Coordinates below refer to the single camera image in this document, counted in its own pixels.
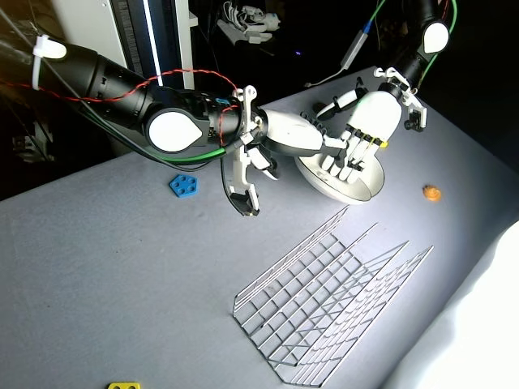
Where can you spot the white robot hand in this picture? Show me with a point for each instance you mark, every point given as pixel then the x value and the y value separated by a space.
pixel 292 133
pixel 377 115

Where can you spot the spare white robot hand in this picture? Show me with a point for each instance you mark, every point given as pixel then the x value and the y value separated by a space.
pixel 251 24

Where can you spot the small orange toy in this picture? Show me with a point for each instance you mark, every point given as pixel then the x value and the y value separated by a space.
pixel 432 193

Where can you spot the blue pentagon block with holes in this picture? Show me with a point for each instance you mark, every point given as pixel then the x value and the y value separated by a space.
pixel 184 186

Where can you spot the yellow block with holes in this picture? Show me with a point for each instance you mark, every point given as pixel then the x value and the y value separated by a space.
pixel 123 386

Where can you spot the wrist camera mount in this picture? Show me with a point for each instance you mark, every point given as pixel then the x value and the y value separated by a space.
pixel 415 117
pixel 241 182

